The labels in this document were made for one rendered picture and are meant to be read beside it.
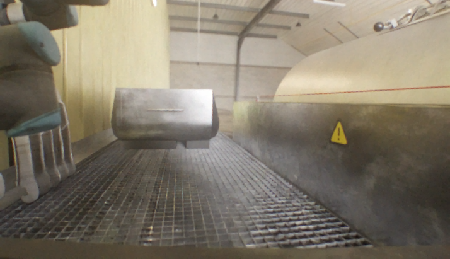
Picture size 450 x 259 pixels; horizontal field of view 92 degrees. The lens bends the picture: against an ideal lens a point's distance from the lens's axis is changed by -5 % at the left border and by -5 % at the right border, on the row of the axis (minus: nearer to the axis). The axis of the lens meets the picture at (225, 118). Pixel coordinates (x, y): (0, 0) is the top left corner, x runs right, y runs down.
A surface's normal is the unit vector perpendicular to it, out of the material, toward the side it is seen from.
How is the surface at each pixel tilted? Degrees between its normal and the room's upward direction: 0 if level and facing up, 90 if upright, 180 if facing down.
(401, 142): 90
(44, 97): 73
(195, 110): 90
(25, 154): 90
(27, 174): 90
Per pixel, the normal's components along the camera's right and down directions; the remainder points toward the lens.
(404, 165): -0.98, -0.01
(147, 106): 0.18, 0.07
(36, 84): 0.79, -0.23
